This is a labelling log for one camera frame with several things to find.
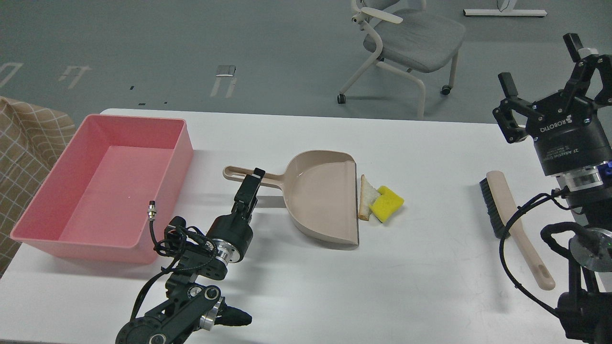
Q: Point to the white table leg base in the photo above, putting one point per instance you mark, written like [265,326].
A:
[505,9]

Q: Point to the pink plastic bin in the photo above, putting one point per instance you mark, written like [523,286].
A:
[94,202]

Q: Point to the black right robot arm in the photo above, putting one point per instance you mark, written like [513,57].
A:
[584,311]

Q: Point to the yellow sponge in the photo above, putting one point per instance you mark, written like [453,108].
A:
[386,205]

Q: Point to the grey white office chair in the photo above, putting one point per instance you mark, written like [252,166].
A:
[406,40]

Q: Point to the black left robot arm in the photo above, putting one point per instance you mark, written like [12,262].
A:
[190,306]

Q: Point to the beige checkered cloth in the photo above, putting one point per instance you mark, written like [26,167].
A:
[32,139]

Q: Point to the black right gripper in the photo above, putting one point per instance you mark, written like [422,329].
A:
[565,127]

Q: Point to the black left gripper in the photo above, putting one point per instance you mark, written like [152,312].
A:
[232,233]

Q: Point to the slice of toast bread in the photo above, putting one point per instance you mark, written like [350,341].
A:
[367,196]

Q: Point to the beige plastic dustpan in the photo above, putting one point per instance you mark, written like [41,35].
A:
[319,189]

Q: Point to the silver floor outlet plate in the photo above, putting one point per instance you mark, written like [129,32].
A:
[226,71]

